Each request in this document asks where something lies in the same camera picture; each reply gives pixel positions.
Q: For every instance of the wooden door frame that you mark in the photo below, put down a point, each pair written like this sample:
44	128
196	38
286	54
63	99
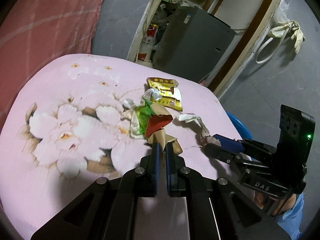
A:
250	45

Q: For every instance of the person's right hand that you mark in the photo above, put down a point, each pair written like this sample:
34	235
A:
258	198

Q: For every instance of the crumpled white plastic wrap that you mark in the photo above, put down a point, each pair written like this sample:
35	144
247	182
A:
153	95

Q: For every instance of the grey washing machine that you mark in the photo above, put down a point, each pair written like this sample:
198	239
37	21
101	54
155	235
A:
195	42

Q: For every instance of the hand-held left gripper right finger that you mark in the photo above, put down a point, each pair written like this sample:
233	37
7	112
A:
170	167

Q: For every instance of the white and red rice sack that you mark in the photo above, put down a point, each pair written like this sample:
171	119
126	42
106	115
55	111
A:
146	47

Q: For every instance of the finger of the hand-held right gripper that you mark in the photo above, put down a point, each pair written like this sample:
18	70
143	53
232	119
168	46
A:
227	141
217	152

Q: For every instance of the green plastic wrapper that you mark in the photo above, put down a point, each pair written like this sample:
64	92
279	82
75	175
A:
142	117

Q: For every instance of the yellow snack wrapper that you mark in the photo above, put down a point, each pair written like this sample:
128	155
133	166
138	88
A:
167	95

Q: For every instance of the clear plastic bags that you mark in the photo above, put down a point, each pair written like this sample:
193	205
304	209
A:
161	15

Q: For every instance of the pink floral blanket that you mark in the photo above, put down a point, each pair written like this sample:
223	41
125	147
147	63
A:
75	180

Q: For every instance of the torn red paper cup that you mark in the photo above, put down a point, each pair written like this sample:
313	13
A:
156	125

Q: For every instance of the cream rubber glove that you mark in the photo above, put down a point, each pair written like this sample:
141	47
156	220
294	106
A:
280	29
298	37

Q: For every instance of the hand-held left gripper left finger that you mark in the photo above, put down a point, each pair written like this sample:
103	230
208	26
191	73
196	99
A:
156	165

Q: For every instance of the person's right forearm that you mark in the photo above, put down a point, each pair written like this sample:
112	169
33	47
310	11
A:
292	215

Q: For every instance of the pink checkered cloth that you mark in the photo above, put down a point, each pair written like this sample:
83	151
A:
50	17

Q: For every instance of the blue plastic bucket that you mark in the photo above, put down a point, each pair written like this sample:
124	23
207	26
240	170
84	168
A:
240	127

